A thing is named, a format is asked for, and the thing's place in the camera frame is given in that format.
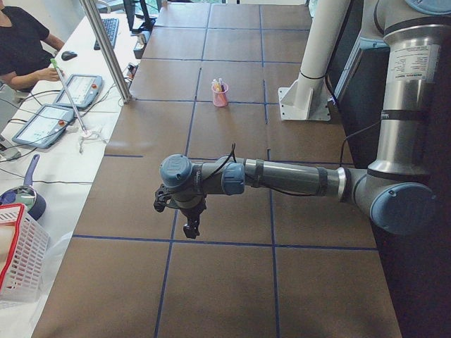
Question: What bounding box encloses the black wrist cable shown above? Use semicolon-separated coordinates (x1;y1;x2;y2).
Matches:
154;142;339;212

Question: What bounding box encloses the blue pot with lid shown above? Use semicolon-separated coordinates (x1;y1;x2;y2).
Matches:
1;154;47;220

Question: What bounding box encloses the purple marker pen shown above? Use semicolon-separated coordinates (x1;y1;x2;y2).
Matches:
218;78;226;92

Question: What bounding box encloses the long metal rod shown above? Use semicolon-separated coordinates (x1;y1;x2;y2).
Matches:
58;67;91;138

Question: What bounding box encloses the near teach pendant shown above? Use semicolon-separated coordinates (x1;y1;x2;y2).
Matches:
12;104;75;149

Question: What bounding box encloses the black keyboard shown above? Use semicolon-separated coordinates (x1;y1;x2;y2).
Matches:
101;18;120;48

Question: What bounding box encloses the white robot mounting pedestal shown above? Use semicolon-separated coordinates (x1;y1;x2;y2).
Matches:
278;0;351;122

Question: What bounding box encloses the black computer mouse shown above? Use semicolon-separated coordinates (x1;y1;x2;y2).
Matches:
61;51;78;61

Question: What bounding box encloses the person hand on table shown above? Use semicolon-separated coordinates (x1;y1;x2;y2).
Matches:
37;68;61;82

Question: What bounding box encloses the teach pendant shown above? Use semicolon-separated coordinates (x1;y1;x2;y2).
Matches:
66;74;103;110
12;104;75;149

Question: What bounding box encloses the far black monitor stand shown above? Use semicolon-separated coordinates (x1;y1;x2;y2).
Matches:
123;0;156;35

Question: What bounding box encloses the white red plastic basket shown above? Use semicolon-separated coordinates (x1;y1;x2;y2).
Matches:
1;204;49;308

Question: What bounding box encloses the pink mesh pen holder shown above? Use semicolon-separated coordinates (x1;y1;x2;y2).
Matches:
211;82;228;107

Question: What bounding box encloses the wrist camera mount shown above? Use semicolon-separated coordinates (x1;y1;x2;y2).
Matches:
154;184;178;213

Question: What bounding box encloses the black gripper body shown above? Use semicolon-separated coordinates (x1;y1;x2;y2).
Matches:
180;196;206;219

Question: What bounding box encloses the seated person black shirt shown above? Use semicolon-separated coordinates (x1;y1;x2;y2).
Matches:
1;4;64;92

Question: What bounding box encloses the far teach pendant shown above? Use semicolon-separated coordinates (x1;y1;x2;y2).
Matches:
66;74;103;110

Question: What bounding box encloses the aluminium frame post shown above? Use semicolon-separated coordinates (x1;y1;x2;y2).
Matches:
80;0;132;104

